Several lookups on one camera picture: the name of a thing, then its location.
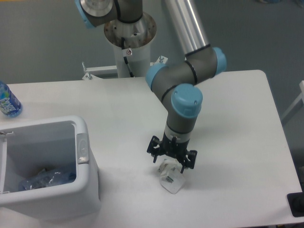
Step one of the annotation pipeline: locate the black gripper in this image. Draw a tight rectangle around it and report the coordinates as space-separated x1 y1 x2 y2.
147 133 198 173

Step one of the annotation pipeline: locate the white plastic wrapper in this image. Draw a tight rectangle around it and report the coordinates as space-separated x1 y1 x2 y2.
158 159 186 194

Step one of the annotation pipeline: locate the clear plastic bottle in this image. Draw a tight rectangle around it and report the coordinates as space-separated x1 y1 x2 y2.
18 167 76 191

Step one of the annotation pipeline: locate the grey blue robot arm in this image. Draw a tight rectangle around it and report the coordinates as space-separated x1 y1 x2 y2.
75 0 227 169

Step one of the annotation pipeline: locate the white plastic trash can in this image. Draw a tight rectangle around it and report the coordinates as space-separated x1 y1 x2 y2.
0 115 101 220

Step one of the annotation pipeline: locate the black device at table edge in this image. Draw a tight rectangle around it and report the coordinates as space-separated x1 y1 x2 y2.
287 192 304 218

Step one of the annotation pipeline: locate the blue labelled water bottle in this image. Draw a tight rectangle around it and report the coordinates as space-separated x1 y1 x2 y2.
0 81 23 118

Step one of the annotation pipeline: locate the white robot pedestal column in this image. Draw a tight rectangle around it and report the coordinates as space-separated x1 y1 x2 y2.
113 45 151 78

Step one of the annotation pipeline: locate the white metal base frame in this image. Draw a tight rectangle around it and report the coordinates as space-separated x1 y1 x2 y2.
81 55 169 80

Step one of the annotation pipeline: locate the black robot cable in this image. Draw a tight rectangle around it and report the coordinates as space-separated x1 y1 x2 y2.
120 36 135 78

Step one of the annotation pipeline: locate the white frame at right edge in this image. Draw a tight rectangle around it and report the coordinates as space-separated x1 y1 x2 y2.
281 80 304 126

